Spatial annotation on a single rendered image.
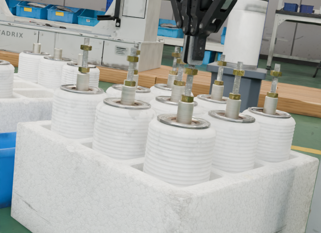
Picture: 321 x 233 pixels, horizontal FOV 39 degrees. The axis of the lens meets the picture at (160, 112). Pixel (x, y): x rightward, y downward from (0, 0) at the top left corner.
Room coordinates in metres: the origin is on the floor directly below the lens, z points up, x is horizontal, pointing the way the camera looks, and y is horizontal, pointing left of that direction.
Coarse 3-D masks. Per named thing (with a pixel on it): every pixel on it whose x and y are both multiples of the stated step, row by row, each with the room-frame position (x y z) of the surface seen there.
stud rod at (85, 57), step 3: (84, 39) 0.77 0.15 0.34; (87, 39) 0.77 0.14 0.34; (84, 42) 0.77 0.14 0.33; (87, 42) 0.77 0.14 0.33; (84, 51) 0.77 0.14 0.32; (87, 51) 0.77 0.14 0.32; (84, 54) 0.77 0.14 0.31; (87, 54) 0.77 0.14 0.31; (84, 57) 0.77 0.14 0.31; (87, 57) 0.78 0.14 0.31; (84, 60) 0.77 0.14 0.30; (87, 60) 0.77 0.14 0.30; (84, 63) 0.77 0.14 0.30; (84, 66) 0.77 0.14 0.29; (81, 72) 0.77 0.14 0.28
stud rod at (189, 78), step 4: (192, 68) 0.61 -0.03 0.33; (188, 76) 0.61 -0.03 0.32; (192, 76) 0.61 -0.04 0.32; (188, 80) 0.61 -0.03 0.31; (192, 80) 0.61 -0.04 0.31; (188, 84) 0.61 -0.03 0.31; (192, 84) 0.61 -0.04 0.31; (188, 88) 0.61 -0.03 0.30; (184, 92) 0.61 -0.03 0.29; (188, 92) 0.61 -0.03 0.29
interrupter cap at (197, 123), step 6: (162, 114) 0.63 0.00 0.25; (168, 114) 0.64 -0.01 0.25; (174, 114) 0.65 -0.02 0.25; (162, 120) 0.59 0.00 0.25; (168, 120) 0.60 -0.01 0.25; (174, 120) 0.62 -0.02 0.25; (192, 120) 0.63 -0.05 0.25; (198, 120) 0.63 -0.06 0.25; (204, 120) 0.63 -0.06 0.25; (174, 126) 0.58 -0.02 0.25; (180, 126) 0.58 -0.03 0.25; (186, 126) 0.58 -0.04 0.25; (192, 126) 0.58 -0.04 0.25; (198, 126) 0.59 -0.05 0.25; (204, 126) 0.59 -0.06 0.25; (210, 126) 0.61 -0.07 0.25
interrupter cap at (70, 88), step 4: (68, 84) 0.80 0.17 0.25; (72, 84) 0.80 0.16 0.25; (60, 88) 0.76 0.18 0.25; (64, 88) 0.75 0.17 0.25; (68, 88) 0.76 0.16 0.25; (72, 88) 0.78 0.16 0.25; (88, 88) 0.79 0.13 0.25; (92, 88) 0.79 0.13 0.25; (96, 88) 0.80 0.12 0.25; (100, 88) 0.80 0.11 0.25; (72, 92) 0.74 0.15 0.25; (76, 92) 0.74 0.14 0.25; (80, 92) 0.74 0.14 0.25; (84, 92) 0.74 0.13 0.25; (88, 92) 0.74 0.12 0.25; (92, 92) 0.75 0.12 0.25; (96, 92) 0.75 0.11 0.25; (100, 92) 0.76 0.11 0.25
